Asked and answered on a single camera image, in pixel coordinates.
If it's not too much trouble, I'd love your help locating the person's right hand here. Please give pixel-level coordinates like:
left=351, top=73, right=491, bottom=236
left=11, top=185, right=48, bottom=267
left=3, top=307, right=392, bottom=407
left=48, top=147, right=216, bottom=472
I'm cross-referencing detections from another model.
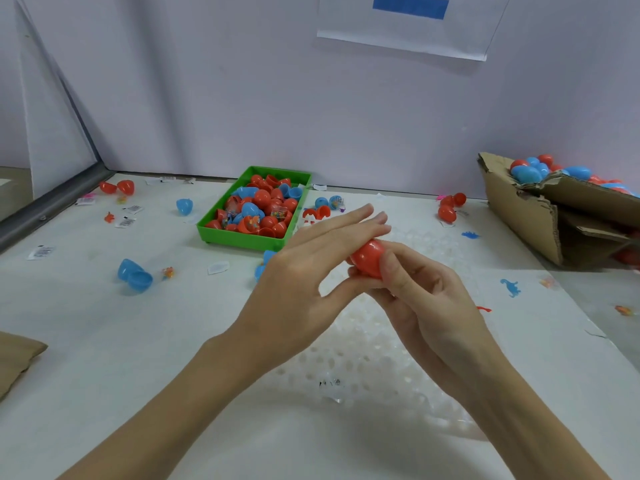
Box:
left=350, top=239, right=506, bottom=401

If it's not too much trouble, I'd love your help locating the person's left hand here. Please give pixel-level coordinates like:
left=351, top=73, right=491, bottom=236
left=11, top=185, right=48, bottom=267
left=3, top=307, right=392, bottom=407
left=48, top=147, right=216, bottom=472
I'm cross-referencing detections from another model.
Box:
left=222, top=203, right=393, bottom=384

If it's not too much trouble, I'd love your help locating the small capsule cluster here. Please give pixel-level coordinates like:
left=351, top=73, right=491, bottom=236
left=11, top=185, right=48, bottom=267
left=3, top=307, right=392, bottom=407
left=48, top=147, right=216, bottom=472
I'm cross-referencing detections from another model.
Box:
left=303, top=195, right=346, bottom=224

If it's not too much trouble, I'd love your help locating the pile of capsule halves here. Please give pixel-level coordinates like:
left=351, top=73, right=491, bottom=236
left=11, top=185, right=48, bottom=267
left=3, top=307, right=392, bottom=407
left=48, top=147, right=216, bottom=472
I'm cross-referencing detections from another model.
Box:
left=209, top=173, right=306, bottom=238

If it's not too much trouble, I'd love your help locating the cardboard box of capsules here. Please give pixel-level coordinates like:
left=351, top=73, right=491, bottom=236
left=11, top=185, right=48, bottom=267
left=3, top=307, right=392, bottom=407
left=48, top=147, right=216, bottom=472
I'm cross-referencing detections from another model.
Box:
left=478, top=151, right=640, bottom=268

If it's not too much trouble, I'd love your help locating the blue egg shell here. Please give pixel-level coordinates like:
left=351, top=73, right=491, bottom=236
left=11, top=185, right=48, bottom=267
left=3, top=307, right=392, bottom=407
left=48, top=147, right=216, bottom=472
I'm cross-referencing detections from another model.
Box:
left=117, top=257, right=154, bottom=293

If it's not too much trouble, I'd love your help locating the pile of finished eggs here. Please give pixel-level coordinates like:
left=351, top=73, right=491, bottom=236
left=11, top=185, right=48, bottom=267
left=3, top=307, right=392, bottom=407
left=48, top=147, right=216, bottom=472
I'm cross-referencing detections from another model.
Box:
left=510, top=153, right=640, bottom=194

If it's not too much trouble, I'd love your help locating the person's left forearm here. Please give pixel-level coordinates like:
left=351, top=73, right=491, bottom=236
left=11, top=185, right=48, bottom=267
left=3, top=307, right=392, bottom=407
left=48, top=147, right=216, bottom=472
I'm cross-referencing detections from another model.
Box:
left=60, top=335, right=271, bottom=480

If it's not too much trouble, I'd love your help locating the green plastic tray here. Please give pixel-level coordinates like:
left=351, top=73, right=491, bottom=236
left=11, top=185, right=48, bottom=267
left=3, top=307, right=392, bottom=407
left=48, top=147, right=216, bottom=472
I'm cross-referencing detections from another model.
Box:
left=200, top=165, right=313, bottom=253

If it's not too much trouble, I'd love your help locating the clear plastic egg tray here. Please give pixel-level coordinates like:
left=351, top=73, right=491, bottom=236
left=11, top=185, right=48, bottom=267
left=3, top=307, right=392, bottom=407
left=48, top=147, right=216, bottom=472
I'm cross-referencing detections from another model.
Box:
left=270, top=219, right=511, bottom=441

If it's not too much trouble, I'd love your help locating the flat brown cardboard sheet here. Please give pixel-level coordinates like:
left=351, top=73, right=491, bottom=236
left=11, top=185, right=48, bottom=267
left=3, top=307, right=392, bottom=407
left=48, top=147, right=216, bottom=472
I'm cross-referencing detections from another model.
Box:
left=0, top=331, right=48, bottom=401

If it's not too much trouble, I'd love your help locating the white paper sign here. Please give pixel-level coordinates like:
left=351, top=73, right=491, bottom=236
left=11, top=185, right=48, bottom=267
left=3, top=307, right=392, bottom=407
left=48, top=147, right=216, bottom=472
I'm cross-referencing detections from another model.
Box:
left=317, top=0, right=511, bottom=63

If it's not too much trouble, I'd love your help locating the clear triangular panel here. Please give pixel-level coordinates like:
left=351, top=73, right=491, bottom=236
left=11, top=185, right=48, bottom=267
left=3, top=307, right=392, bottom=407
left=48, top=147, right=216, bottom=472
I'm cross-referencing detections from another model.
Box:
left=15, top=0, right=99, bottom=201

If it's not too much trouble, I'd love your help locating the grey metal rail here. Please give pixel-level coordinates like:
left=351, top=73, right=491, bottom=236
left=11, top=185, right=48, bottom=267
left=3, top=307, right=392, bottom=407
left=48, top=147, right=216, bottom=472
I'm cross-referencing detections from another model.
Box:
left=0, top=165, right=113, bottom=251

